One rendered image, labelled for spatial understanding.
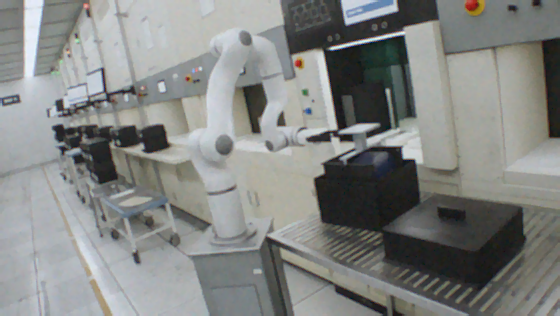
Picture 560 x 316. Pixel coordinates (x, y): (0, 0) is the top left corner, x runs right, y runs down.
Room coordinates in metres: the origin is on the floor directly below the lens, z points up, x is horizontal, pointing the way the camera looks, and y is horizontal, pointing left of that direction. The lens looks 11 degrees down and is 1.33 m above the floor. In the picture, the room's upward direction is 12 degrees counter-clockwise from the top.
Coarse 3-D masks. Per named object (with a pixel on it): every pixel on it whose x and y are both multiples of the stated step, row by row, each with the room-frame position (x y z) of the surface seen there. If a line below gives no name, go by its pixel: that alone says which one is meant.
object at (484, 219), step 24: (408, 216) 1.04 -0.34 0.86; (432, 216) 1.00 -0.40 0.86; (456, 216) 0.94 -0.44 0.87; (480, 216) 0.93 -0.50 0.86; (504, 216) 0.89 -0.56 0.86; (384, 240) 0.99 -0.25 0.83; (408, 240) 0.92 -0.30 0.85; (432, 240) 0.86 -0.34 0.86; (456, 240) 0.84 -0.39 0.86; (480, 240) 0.81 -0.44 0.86; (504, 240) 0.85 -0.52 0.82; (408, 264) 0.93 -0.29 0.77; (432, 264) 0.86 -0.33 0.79; (456, 264) 0.81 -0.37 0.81; (480, 264) 0.77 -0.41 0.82; (480, 288) 0.76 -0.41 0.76
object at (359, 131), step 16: (352, 128) 1.37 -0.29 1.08; (368, 128) 1.32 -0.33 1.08; (368, 144) 1.40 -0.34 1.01; (336, 160) 1.41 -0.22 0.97; (352, 160) 1.47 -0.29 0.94; (400, 160) 1.34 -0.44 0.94; (336, 176) 1.33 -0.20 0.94; (352, 176) 1.28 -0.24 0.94; (368, 176) 1.23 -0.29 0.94; (384, 176) 1.27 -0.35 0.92
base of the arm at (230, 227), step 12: (228, 192) 1.39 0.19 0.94; (216, 204) 1.38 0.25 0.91; (228, 204) 1.38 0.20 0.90; (240, 204) 1.42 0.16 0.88; (216, 216) 1.39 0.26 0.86; (228, 216) 1.38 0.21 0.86; (240, 216) 1.40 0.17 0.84; (216, 228) 1.41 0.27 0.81; (228, 228) 1.38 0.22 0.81; (240, 228) 1.39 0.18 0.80; (252, 228) 1.43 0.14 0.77; (216, 240) 1.39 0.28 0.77; (228, 240) 1.36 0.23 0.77; (240, 240) 1.35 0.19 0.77
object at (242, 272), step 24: (264, 240) 1.37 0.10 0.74; (216, 264) 1.32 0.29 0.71; (240, 264) 1.30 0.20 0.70; (264, 264) 1.30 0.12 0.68; (216, 288) 1.32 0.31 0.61; (240, 288) 1.30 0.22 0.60; (264, 288) 1.28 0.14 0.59; (216, 312) 1.33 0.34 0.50; (240, 312) 1.31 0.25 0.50; (264, 312) 1.29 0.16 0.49
